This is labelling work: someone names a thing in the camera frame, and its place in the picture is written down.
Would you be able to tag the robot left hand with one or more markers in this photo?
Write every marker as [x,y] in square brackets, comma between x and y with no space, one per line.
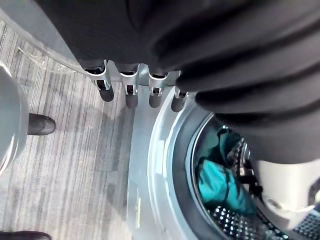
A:
[200,37]

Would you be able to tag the white front-load washing machine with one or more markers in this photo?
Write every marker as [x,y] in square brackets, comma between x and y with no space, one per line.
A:
[155,162]

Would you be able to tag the washing machine door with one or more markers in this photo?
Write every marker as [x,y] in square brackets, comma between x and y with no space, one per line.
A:
[30,25]

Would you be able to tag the black white patterned garment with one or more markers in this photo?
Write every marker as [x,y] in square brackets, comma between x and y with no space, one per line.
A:
[243,160]

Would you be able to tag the teal garment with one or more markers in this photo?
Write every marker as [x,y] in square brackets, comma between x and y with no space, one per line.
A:
[220,180]

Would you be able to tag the dark robot foot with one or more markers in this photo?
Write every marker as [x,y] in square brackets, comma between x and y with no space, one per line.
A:
[41,124]
[25,236]

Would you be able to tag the silver robot leg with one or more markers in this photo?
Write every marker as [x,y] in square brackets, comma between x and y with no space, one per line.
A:
[11,120]

